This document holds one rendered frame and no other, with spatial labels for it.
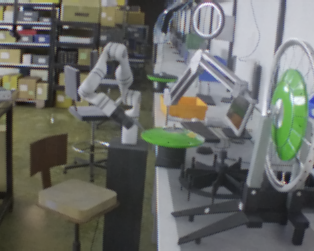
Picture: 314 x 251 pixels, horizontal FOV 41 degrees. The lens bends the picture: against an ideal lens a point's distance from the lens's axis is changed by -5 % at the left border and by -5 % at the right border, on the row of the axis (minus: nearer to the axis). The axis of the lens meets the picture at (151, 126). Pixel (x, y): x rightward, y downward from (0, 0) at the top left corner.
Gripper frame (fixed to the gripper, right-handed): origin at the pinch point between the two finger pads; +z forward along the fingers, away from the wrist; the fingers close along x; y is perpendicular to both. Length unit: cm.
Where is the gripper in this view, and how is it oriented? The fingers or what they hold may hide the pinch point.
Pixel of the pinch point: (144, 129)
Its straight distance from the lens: 219.5
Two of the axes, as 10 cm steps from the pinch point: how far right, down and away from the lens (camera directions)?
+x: -0.3, 2.4, -9.7
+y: -6.4, 7.4, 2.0
